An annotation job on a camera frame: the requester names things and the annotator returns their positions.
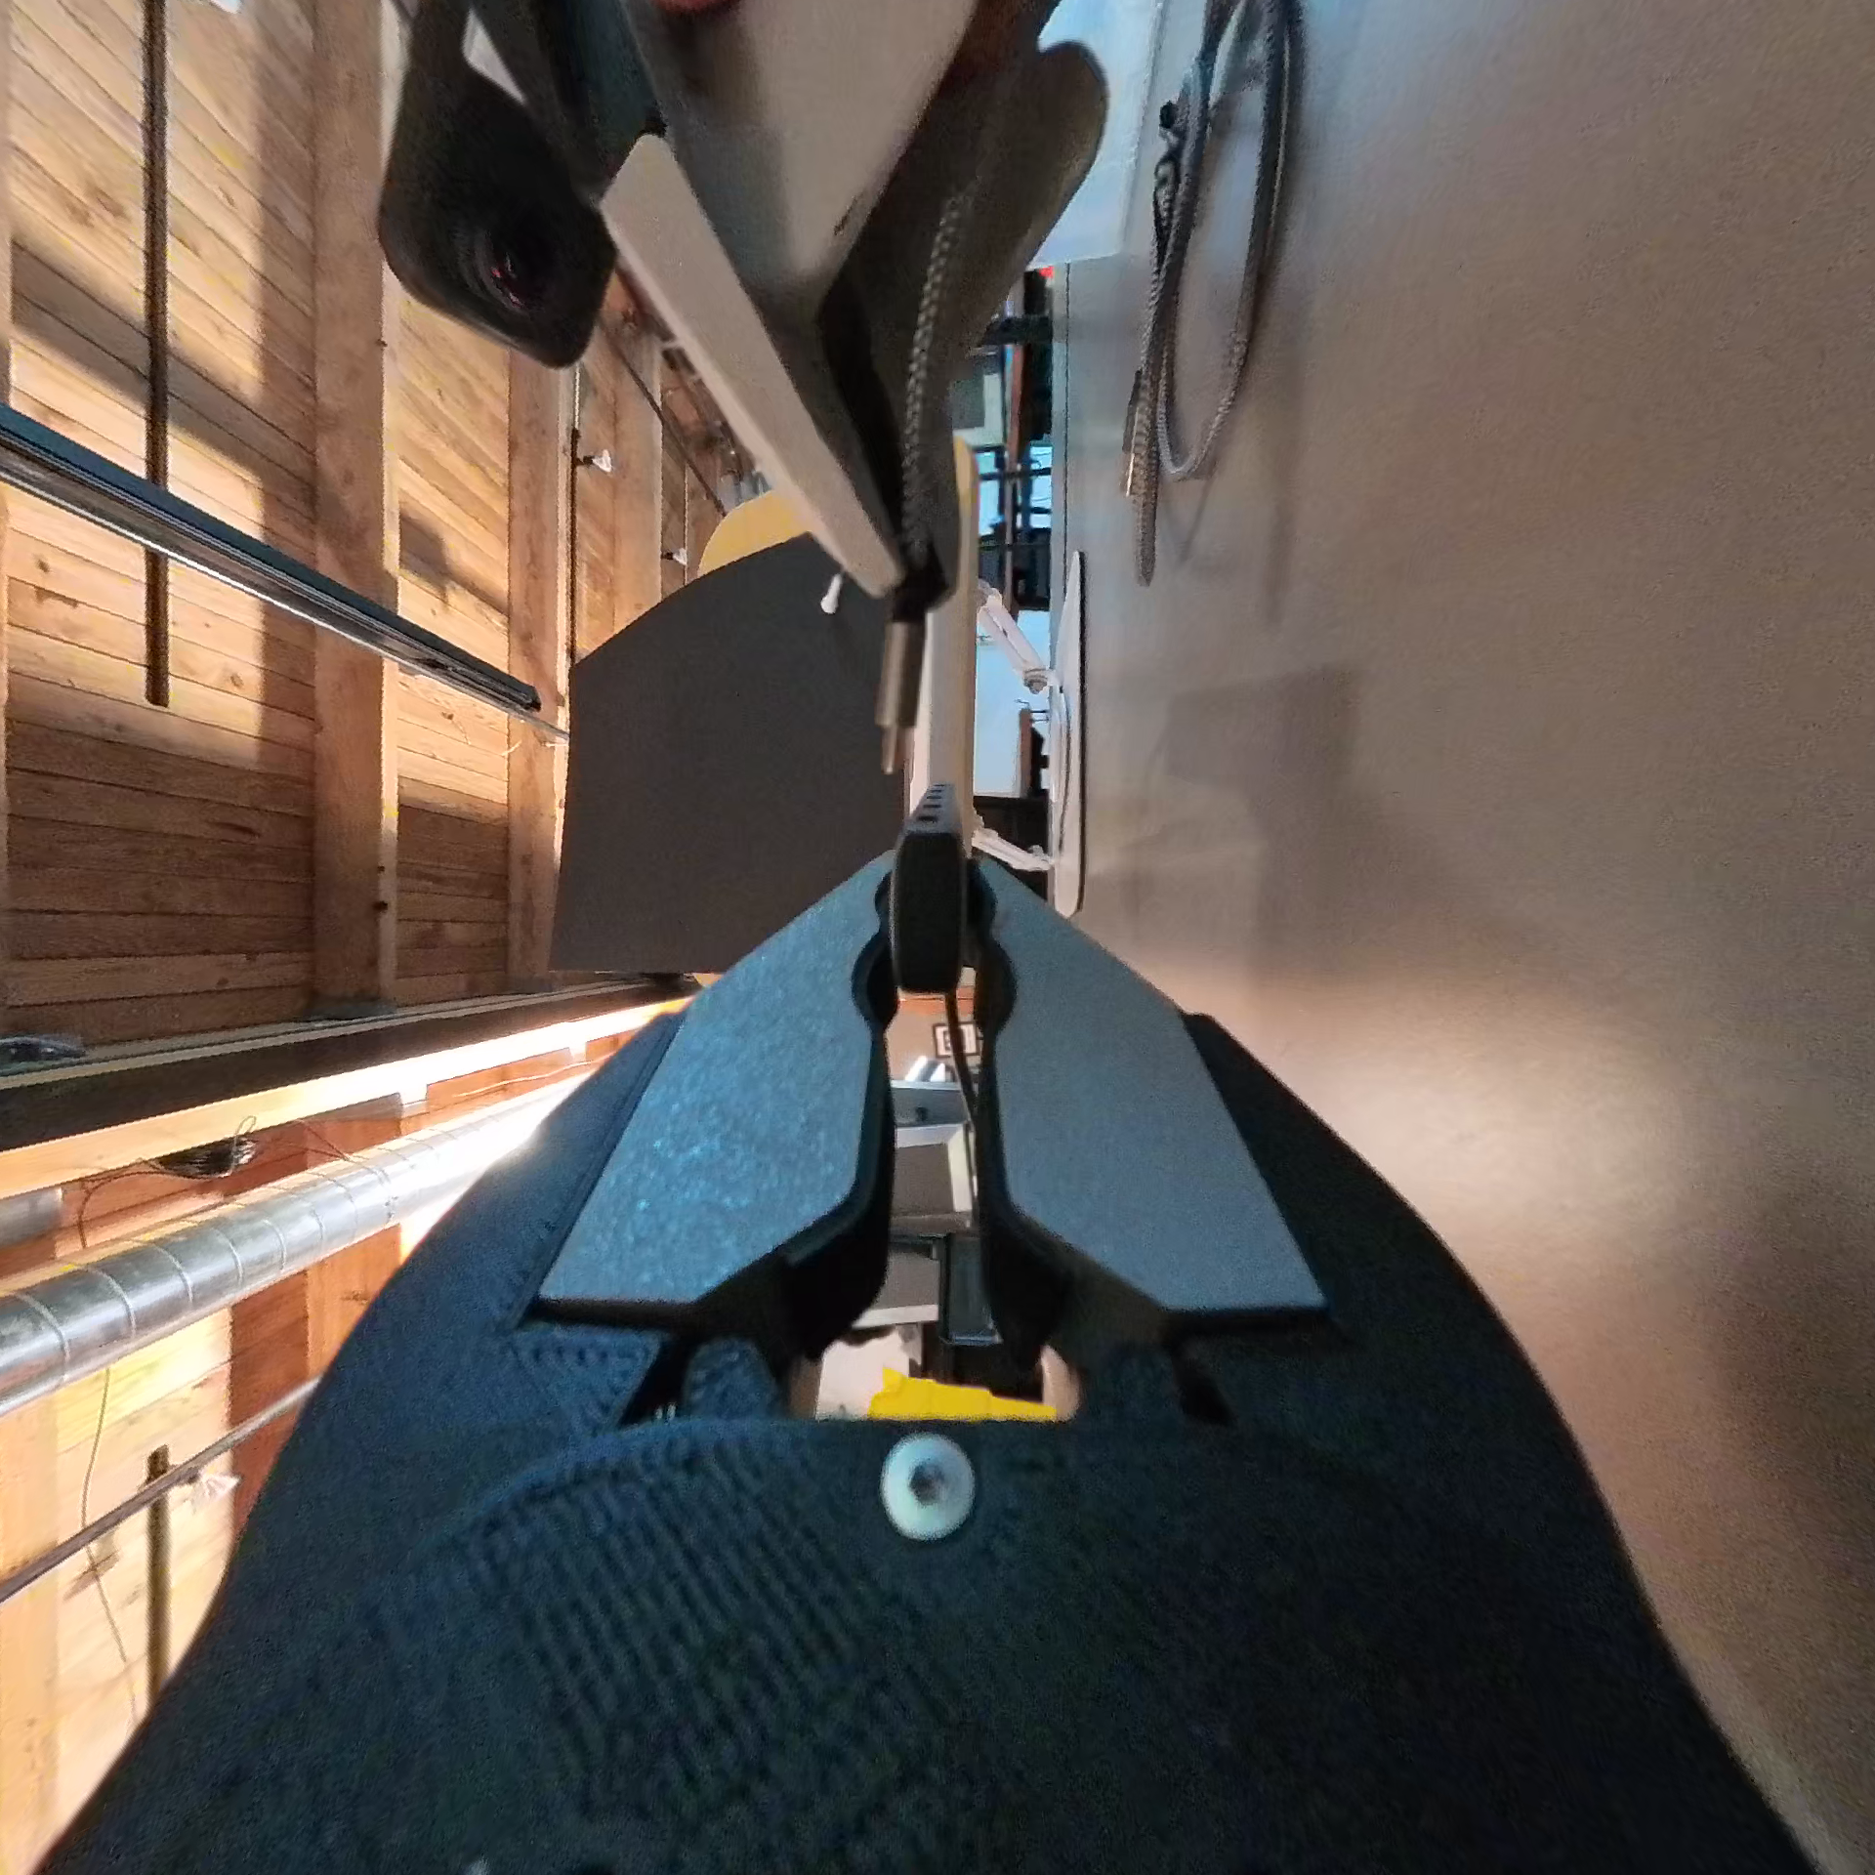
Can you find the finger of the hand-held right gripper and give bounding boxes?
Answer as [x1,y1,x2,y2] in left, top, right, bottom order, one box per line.
[599,0,979,599]
[934,38,1111,430]

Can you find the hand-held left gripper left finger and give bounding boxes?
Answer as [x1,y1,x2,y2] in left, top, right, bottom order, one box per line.
[537,855,902,1355]

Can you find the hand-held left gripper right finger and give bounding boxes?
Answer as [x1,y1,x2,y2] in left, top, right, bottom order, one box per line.
[970,856,1330,1365]

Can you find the black usb hub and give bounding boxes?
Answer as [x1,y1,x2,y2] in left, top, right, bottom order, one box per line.
[887,782,975,994]

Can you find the braided grey usb-c cable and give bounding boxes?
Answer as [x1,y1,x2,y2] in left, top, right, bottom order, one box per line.
[873,0,1308,776]

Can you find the yellow object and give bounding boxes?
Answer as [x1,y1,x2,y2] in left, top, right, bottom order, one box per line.
[869,1374,1057,1422]

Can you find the black table mat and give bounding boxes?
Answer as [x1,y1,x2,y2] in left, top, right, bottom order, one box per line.
[546,534,913,976]

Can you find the white flat stand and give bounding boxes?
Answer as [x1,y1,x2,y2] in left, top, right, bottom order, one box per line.
[975,548,1092,920]

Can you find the light wooden table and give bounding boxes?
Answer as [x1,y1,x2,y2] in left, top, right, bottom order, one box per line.
[698,435,979,827]

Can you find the grey panel with black handle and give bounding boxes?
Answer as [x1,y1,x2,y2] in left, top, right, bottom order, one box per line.
[885,1075,979,1339]

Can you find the dark metal rail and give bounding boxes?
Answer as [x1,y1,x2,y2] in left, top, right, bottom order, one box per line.
[0,403,578,743]

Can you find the silver ventilation duct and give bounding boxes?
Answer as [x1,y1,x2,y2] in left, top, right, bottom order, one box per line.
[0,1104,592,1418]

